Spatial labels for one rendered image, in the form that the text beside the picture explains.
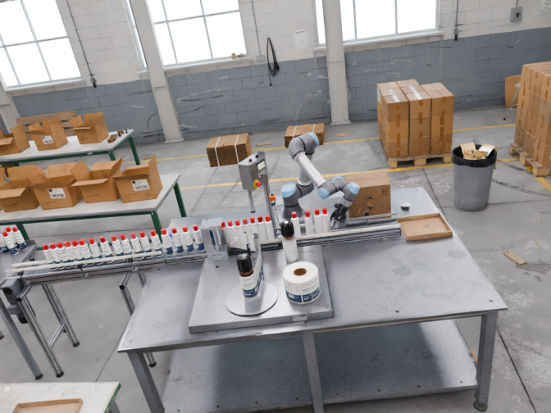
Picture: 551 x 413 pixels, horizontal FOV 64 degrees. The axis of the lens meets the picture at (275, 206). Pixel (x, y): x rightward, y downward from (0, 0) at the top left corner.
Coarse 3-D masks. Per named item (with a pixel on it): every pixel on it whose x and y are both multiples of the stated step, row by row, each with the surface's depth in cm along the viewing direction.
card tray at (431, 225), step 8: (408, 216) 316; (416, 216) 316; (424, 216) 316; (432, 216) 316; (440, 216) 312; (400, 224) 315; (408, 224) 313; (416, 224) 312; (424, 224) 310; (432, 224) 309; (440, 224) 307; (408, 232) 304; (416, 232) 303; (424, 232) 301; (432, 232) 300; (440, 232) 292; (448, 232) 292; (408, 240) 295
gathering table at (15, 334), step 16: (32, 240) 357; (0, 256) 349; (16, 256) 345; (32, 256) 357; (0, 272) 327; (0, 288) 312; (0, 304) 314; (0, 336) 396; (16, 336) 327; (32, 368) 342
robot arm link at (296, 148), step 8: (296, 144) 299; (296, 152) 297; (304, 152) 299; (296, 160) 299; (304, 160) 295; (304, 168) 295; (312, 168) 293; (312, 176) 292; (320, 176) 291; (320, 184) 289; (328, 184) 290; (320, 192) 288; (328, 192) 287
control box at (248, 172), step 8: (256, 160) 289; (264, 160) 295; (240, 168) 288; (248, 168) 284; (256, 168) 289; (264, 168) 296; (240, 176) 292; (248, 176) 287; (256, 176) 290; (264, 176) 298; (248, 184) 291
